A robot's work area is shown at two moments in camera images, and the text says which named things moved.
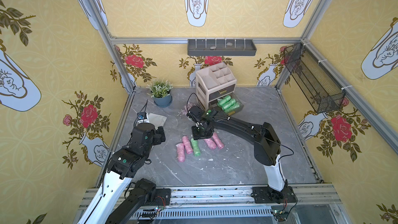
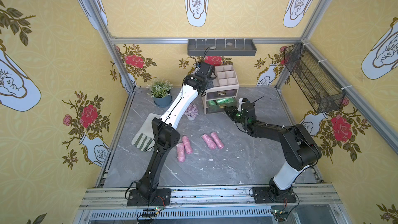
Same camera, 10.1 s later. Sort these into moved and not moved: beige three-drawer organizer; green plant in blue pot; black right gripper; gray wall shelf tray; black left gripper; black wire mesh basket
Moved: black right gripper; black left gripper
Not moved: gray wall shelf tray; black wire mesh basket; beige three-drawer organizer; green plant in blue pot
